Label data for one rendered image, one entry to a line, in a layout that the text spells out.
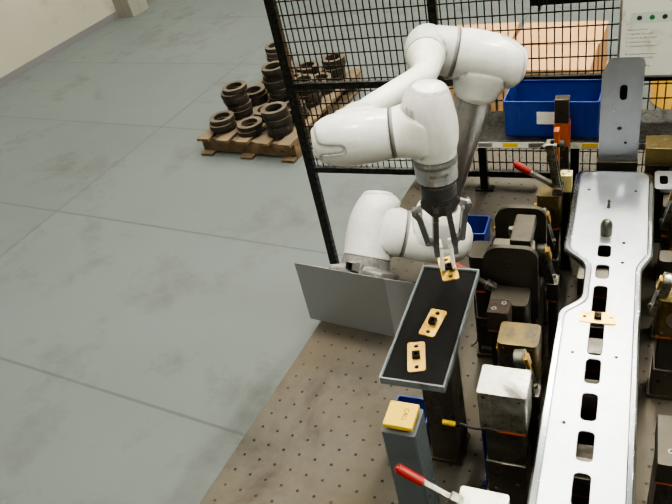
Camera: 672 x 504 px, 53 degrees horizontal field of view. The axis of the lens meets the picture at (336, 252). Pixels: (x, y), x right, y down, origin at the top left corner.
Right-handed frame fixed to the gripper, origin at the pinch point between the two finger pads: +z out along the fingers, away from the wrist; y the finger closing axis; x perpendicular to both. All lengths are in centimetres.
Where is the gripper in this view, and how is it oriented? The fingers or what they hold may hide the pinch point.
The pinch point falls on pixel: (446, 254)
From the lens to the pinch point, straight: 154.7
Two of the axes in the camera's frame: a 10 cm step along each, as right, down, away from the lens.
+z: 1.9, 7.8, 6.0
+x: -0.3, -6.0, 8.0
